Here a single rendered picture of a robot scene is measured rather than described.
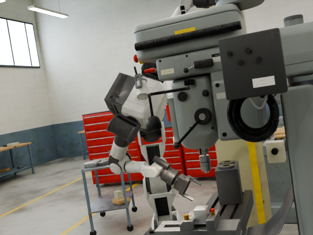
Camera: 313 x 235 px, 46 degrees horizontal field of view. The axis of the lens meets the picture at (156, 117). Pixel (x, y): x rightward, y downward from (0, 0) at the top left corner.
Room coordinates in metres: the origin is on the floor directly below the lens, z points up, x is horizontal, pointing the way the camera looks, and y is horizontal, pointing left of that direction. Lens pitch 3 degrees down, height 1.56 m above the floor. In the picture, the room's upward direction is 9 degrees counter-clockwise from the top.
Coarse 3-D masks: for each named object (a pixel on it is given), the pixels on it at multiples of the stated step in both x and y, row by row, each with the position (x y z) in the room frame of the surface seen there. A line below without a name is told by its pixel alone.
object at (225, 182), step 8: (224, 160) 2.13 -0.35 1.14; (232, 160) 2.09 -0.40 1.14; (216, 168) 2.01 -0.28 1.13; (224, 168) 1.95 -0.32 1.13; (232, 168) 1.95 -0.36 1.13; (216, 176) 1.95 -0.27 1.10; (224, 176) 1.94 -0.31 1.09; (232, 176) 1.93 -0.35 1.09; (224, 184) 1.94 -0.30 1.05; (232, 184) 1.93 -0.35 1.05; (240, 184) 2.03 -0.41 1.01; (224, 192) 1.94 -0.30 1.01; (232, 192) 1.93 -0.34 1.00; (240, 192) 1.92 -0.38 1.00; (224, 200) 1.94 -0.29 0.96; (232, 200) 1.93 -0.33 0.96; (240, 200) 1.92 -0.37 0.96
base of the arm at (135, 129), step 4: (116, 116) 2.00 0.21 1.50; (120, 116) 2.02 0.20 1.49; (124, 116) 2.03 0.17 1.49; (112, 120) 1.96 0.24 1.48; (124, 120) 2.02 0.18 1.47; (128, 120) 2.01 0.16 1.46; (132, 120) 2.02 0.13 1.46; (108, 124) 1.97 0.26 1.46; (132, 124) 2.01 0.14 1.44; (136, 124) 2.00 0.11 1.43; (140, 124) 2.02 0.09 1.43; (108, 128) 1.97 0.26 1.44; (136, 128) 1.97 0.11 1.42; (132, 132) 1.94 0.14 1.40; (136, 132) 2.00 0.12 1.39; (132, 136) 1.94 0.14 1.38; (128, 140) 1.95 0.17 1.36; (132, 140) 2.00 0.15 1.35
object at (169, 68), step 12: (216, 48) 1.51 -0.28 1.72; (156, 60) 1.60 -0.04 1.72; (168, 60) 1.58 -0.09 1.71; (180, 60) 1.56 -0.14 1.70; (192, 60) 1.54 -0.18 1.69; (216, 60) 1.51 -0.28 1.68; (168, 72) 1.58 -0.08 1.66; (180, 72) 1.56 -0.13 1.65; (192, 72) 1.54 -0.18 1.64; (204, 72) 1.53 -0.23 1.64
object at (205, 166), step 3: (201, 159) 1.65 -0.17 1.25; (204, 159) 1.65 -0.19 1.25; (207, 159) 1.65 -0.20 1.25; (201, 162) 1.65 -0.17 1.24; (204, 162) 1.65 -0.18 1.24; (207, 162) 1.65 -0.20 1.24; (210, 162) 1.66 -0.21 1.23; (201, 165) 1.66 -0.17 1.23; (204, 165) 1.65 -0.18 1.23; (207, 165) 1.65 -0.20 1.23; (210, 165) 1.66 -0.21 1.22; (201, 168) 1.66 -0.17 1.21; (204, 168) 1.65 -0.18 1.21; (207, 168) 1.65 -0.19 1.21; (210, 168) 1.65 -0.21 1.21
